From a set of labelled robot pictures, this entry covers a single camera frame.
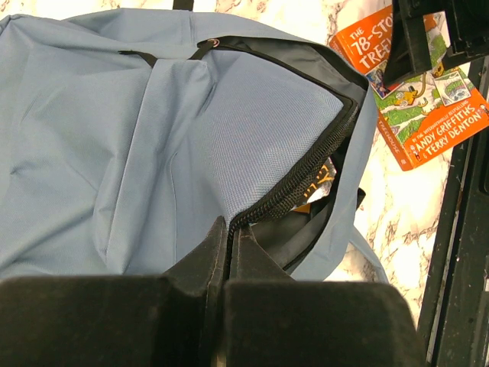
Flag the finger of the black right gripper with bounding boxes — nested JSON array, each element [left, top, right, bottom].
[[384, 0, 434, 85], [442, 0, 488, 69]]

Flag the blue fabric backpack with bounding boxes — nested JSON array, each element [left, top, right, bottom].
[[1, 8, 387, 281]]

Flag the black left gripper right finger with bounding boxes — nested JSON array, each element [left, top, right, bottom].
[[223, 227, 425, 366]]

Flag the aluminium mounting rail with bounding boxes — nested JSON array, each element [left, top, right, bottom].
[[416, 57, 489, 367]]

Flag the orange treehouse book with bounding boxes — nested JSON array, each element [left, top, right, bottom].
[[330, 7, 488, 171]]

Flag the black treehouse book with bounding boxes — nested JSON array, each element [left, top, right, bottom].
[[292, 158, 337, 213]]

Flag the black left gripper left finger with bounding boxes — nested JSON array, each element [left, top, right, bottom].
[[1, 218, 228, 366]]

